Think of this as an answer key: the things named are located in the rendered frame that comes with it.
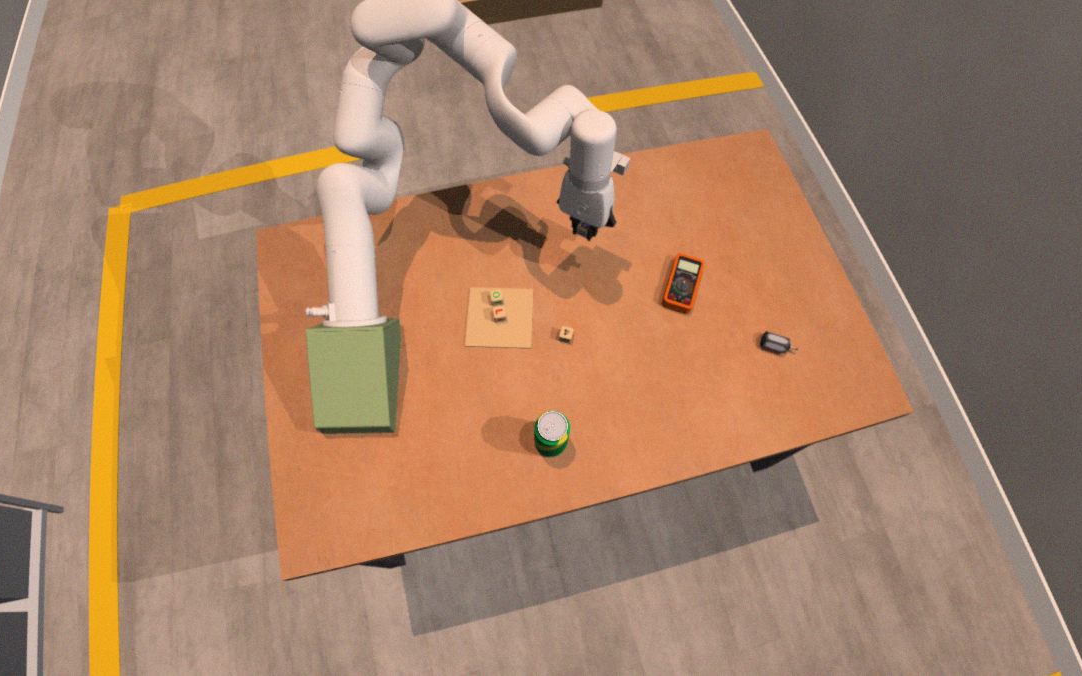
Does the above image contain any tan square mat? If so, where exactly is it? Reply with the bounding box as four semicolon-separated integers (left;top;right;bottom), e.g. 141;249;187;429
465;287;535;348

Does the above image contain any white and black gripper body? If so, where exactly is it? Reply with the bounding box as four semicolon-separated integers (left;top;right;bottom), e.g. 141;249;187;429
559;170;613;228

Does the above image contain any orange digital multimeter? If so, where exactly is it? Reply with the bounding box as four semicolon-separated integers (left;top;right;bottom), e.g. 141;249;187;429
662;253;704;314

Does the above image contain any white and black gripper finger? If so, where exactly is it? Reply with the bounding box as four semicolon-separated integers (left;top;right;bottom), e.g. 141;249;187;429
557;199;581;235
588;209;617;241

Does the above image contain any green drink can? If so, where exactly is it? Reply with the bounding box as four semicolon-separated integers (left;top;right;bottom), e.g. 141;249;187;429
535;411;571;458

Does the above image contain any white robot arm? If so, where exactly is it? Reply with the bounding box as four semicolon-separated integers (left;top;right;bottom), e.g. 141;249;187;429
306;0;630;327

